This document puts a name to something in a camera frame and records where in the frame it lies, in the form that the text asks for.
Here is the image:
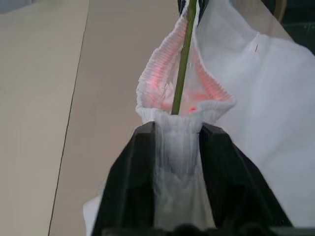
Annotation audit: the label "olive green wire hanger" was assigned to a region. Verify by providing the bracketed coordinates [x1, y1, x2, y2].
[171, 0, 199, 116]

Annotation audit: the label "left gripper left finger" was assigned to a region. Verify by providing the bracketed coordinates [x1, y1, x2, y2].
[92, 121, 159, 236]

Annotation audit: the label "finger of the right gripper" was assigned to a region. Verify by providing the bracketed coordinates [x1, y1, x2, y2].
[196, 0, 210, 26]
[177, 0, 189, 15]

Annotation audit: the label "white shorts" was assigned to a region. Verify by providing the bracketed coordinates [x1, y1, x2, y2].
[82, 0, 315, 236]

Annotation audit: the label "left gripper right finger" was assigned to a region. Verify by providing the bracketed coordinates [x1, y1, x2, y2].
[198, 122, 294, 229]

